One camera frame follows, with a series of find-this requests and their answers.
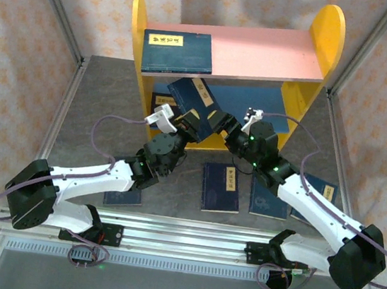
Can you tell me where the dark blue book yellow label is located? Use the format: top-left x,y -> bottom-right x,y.
289,171 -> 340,230
197,160 -> 246,217
247,175 -> 293,222
102,186 -> 144,211
149,91 -> 180,117
138,25 -> 218,82
159,73 -> 230,147

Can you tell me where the yellow pink blue bookshelf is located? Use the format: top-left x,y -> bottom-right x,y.
114,0 -> 350,173

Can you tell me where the small green circuit board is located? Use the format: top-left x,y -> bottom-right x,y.
290,266 -> 317,279

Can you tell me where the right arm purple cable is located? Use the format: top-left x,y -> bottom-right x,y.
237,110 -> 387,289

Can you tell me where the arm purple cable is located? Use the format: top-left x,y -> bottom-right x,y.
0,99 -> 150,275
237,110 -> 387,289

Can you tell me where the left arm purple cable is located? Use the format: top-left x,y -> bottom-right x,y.
0,99 -> 150,275

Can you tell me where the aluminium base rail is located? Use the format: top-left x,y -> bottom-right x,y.
0,193 -> 346,278

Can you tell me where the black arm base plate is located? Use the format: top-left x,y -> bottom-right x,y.
58,217 -> 125,249
242,240 -> 309,273

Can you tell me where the slotted grey cable tray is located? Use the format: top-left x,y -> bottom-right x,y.
0,235 -> 369,289

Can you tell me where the aluminium frame post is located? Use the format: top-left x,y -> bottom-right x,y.
14,0 -> 94,66
324,0 -> 387,105

